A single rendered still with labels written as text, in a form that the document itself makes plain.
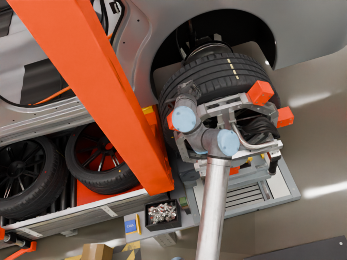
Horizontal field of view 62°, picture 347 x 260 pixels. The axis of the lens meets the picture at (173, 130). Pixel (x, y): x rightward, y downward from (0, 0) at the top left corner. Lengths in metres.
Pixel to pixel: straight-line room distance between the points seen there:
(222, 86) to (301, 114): 1.47
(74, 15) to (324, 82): 2.50
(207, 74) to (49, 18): 0.80
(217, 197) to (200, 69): 0.67
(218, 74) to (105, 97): 0.59
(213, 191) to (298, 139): 1.64
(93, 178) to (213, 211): 1.19
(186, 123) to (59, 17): 0.55
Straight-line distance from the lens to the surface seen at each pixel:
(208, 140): 1.07
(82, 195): 2.37
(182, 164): 2.05
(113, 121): 1.20
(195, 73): 1.47
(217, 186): 1.06
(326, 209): 2.40
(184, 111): 1.08
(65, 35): 0.92
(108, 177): 2.06
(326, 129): 2.72
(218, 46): 1.86
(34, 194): 2.30
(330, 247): 2.01
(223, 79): 1.40
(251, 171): 2.19
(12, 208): 2.37
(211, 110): 1.37
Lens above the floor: 2.21
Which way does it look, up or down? 55 degrees down
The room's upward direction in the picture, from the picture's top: 20 degrees counter-clockwise
